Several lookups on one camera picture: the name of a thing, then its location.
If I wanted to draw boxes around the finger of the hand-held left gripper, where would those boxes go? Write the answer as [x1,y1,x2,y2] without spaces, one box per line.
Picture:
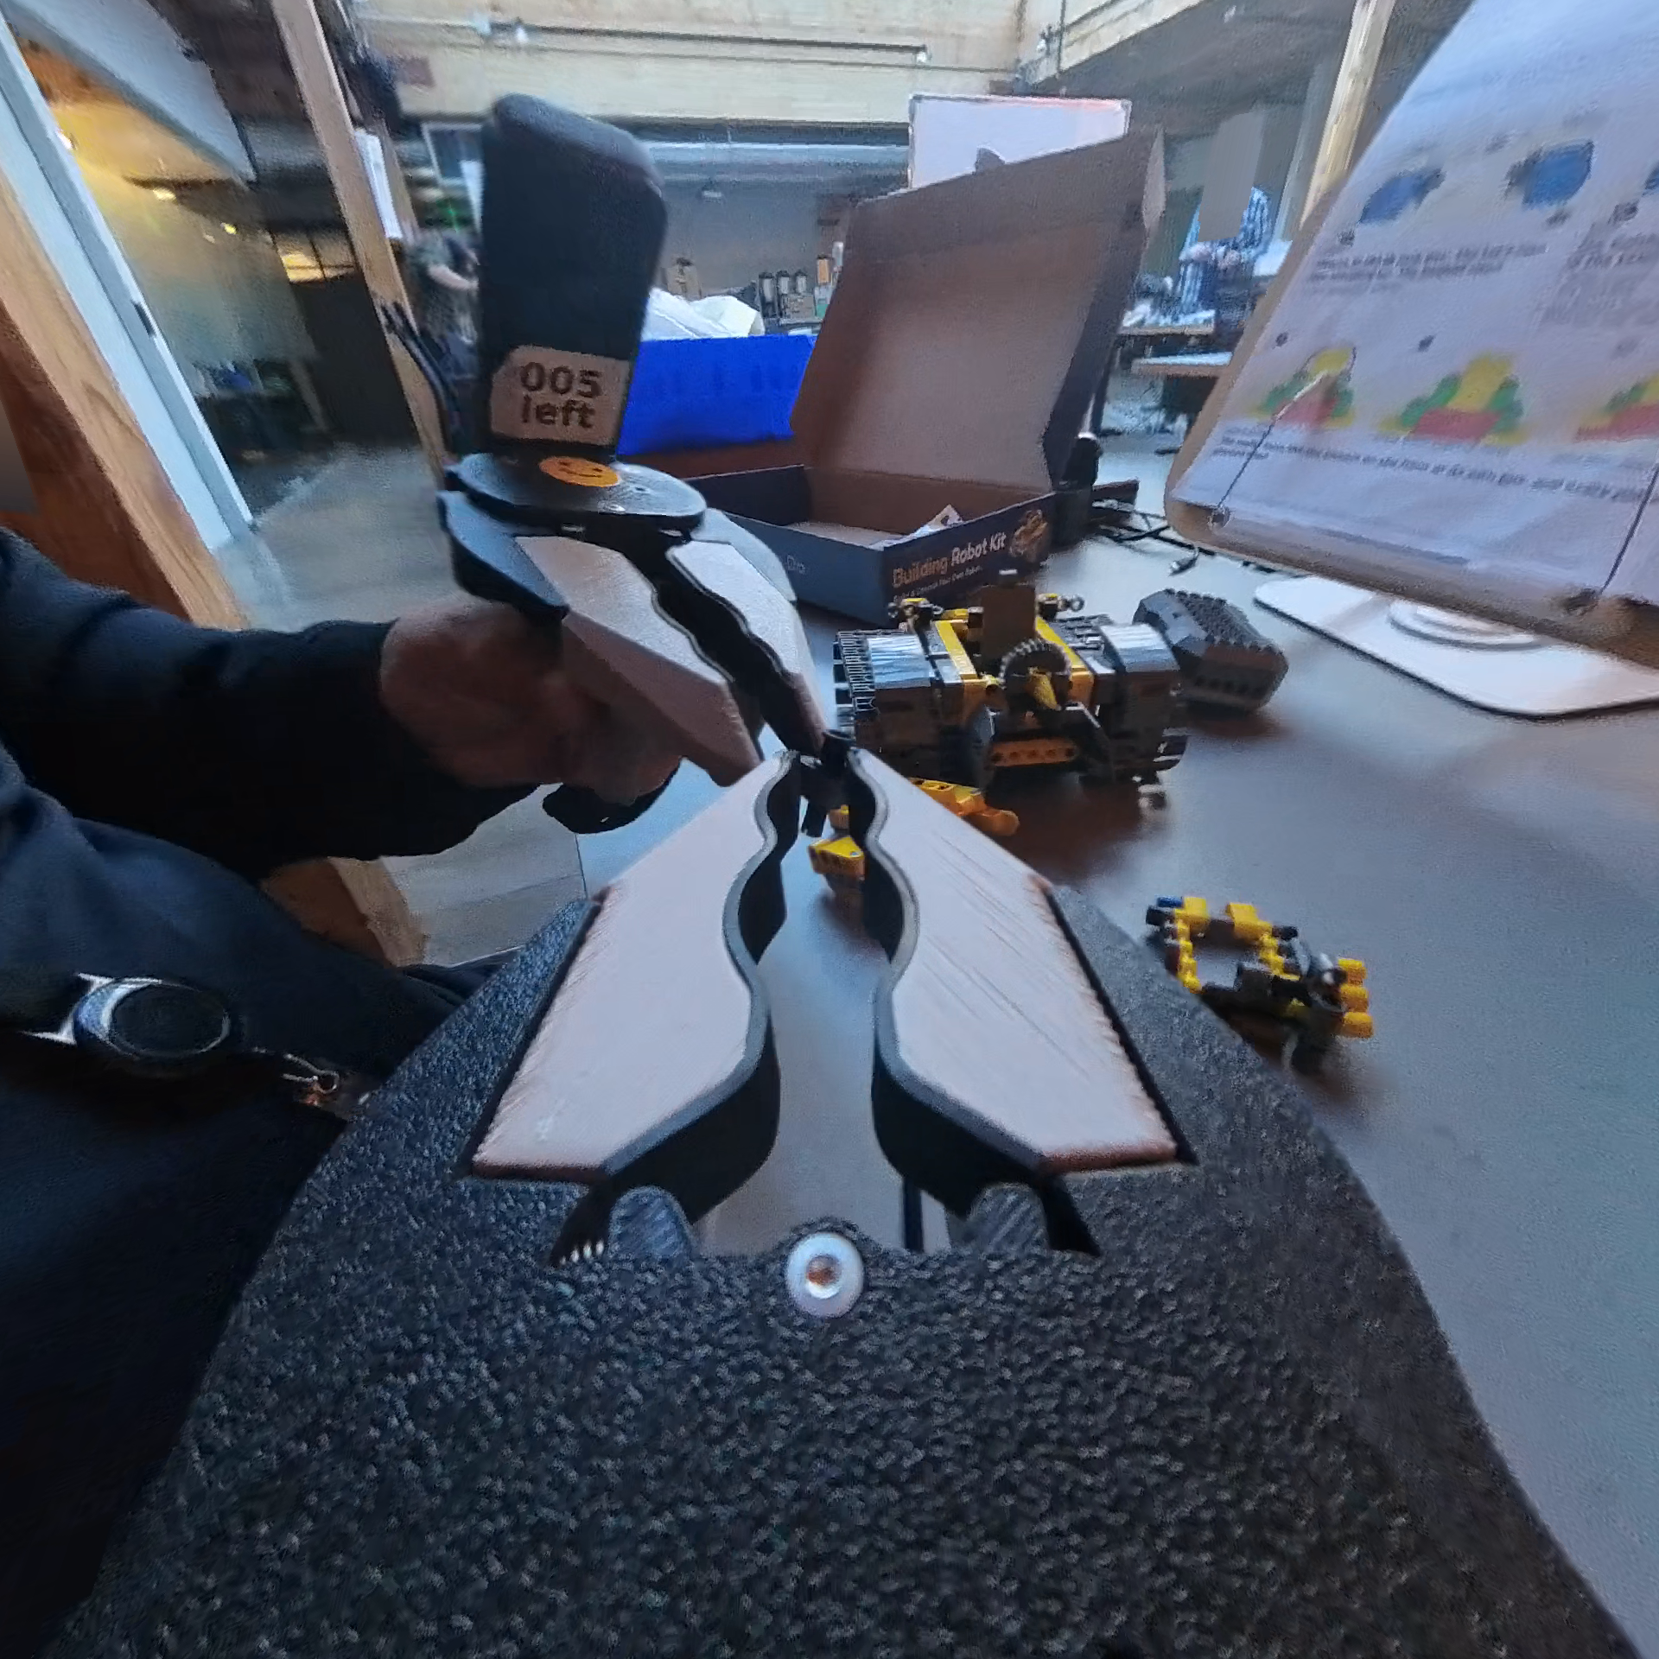
[516,533,765,787]
[662,536,828,756]

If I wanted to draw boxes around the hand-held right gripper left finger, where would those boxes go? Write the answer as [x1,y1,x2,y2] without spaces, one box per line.
[470,752,798,1182]

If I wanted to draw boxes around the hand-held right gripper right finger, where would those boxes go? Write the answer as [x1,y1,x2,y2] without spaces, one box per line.
[844,748,1181,1174]

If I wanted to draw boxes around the person's left forearm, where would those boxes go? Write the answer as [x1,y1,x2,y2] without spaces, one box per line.
[0,529,520,882]

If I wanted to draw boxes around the person's left hand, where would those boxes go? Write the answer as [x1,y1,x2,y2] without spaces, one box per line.
[380,598,682,805]

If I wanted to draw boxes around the white plastic bags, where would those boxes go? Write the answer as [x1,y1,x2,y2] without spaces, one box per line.
[642,288,767,341]

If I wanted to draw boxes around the blue plastic bin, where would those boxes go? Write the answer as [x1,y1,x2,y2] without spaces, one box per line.
[621,329,818,457]

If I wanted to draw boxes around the yellow black toy tracked vehicle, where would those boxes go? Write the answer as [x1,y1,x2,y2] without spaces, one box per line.
[834,582,1191,791]

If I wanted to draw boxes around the blue cardboard kit box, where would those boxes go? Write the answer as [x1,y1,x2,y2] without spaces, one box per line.
[694,126,1170,623]

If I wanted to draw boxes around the black device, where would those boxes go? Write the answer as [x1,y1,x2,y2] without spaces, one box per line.
[1057,430,1106,546]

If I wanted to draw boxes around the black brick shell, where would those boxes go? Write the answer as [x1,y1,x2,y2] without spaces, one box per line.
[1136,586,1290,714]

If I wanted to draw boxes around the whiteboard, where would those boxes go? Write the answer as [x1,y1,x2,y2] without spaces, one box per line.
[907,92,1132,189]

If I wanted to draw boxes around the round black badge reel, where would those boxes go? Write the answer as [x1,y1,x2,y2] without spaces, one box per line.
[71,977,237,1078]

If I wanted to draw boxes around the wooden pillar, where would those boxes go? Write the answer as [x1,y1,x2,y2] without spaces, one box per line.
[0,155,429,967]

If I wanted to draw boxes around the person's dark hooded top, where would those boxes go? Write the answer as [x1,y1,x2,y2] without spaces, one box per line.
[0,752,494,1646]

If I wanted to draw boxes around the white stand base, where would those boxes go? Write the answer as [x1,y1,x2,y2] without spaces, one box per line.
[1254,572,1659,718]

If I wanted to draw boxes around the printed instruction sheet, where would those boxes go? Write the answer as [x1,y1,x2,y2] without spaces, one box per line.
[1174,0,1659,590]

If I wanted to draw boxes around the wooden post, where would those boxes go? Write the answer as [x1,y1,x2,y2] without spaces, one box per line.
[265,0,449,467]

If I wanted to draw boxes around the silver ventilation duct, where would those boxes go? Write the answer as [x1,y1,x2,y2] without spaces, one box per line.
[654,140,909,183]

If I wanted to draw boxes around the yellow and grey brick frame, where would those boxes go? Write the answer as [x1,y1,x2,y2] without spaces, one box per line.
[1144,896,1377,1070]

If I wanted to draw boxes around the black cables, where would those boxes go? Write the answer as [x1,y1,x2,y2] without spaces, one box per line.
[1095,485,1187,546]

